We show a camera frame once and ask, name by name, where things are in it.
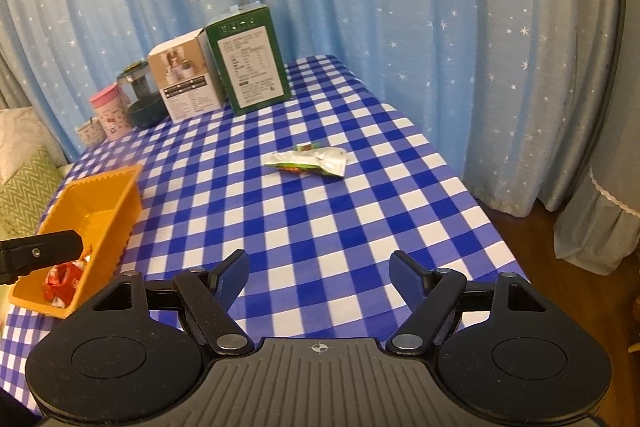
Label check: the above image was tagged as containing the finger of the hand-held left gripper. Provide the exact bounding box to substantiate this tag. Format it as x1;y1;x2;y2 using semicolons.
0;230;84;286

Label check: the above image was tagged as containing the green carton box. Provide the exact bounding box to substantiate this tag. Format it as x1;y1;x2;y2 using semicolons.
205;4;293;116

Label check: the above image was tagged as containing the pink cup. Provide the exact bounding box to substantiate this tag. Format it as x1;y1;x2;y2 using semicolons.
90;87;132;140

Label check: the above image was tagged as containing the silver green snack packet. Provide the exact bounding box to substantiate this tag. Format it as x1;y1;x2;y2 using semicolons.
264;143;347;178

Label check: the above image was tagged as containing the orange plastic basket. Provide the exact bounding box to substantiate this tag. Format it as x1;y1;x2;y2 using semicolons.
9;164;144;319

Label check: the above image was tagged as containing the light blue star curtain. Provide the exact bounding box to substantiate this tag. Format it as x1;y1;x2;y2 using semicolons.
0;0;640;218

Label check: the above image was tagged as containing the green zigzag pillow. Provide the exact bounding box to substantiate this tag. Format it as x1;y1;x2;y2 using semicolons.
0;144;66;240

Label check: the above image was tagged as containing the small white cup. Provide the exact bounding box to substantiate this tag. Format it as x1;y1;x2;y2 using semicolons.
76;118;107;148

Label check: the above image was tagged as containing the grey cloth with lace trim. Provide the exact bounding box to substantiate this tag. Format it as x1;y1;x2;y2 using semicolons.
552;147;640;276

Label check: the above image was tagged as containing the red snack packet white print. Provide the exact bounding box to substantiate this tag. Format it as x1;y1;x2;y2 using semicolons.
42;263;85;304

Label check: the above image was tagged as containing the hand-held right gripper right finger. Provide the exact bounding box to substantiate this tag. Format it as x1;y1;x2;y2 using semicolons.
387;250;549;356

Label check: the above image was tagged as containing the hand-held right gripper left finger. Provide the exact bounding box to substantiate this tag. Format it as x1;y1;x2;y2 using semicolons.
91;249;251;355

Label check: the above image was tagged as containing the blue white checked tablecloth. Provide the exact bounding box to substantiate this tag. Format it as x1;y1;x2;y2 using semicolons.
0;54;531;413

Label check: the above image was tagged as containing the white carton box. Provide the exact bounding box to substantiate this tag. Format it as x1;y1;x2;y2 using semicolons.
146;29;226;124

